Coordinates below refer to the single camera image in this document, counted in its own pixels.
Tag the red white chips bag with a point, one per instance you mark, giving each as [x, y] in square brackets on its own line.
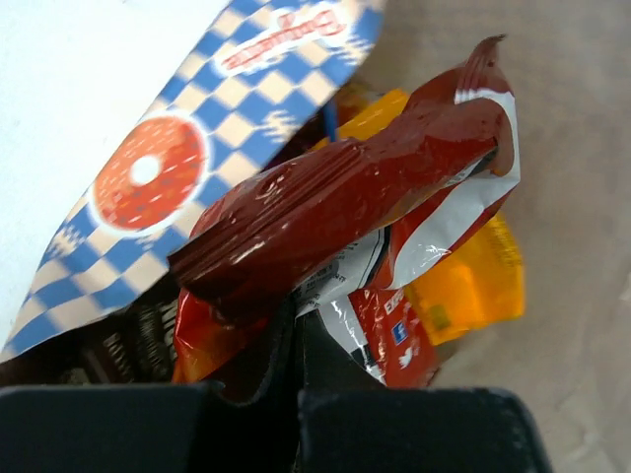
[369, 212]

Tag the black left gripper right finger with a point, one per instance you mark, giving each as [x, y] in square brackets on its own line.
[349, 422]

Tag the orange yellow snack bag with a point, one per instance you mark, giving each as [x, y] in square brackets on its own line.
[452, 255]

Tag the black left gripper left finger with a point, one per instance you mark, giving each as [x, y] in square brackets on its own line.
[240, 419]

